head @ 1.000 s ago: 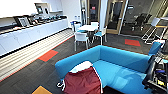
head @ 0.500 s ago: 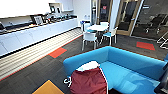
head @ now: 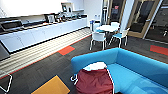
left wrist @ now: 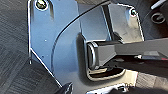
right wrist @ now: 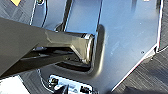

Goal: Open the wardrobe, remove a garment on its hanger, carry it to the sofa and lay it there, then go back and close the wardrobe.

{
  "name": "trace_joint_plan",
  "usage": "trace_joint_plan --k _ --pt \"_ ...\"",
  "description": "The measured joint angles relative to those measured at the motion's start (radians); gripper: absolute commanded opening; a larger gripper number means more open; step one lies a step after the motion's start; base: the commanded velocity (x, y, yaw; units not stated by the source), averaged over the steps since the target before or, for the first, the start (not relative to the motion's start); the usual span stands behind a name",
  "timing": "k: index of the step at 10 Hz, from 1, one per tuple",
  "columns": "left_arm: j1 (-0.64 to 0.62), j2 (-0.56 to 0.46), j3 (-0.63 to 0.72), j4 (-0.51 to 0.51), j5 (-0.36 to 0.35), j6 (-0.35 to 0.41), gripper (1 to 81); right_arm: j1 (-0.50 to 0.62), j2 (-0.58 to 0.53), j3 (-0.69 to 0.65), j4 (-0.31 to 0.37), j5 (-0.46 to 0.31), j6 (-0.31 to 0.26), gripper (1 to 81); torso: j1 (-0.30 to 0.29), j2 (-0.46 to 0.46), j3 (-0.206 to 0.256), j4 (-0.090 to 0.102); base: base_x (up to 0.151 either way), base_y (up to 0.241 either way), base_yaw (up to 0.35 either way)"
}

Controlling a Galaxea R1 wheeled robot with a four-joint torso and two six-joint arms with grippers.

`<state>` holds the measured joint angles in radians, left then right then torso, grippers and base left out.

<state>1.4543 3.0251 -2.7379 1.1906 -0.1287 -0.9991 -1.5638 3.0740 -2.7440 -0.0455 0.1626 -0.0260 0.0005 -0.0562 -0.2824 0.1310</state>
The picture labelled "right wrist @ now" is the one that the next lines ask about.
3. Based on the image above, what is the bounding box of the white rectangular base box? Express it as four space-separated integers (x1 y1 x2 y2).
48 74 99 94

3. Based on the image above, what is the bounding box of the round silver base port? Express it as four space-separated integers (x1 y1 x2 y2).
35 0 46 6

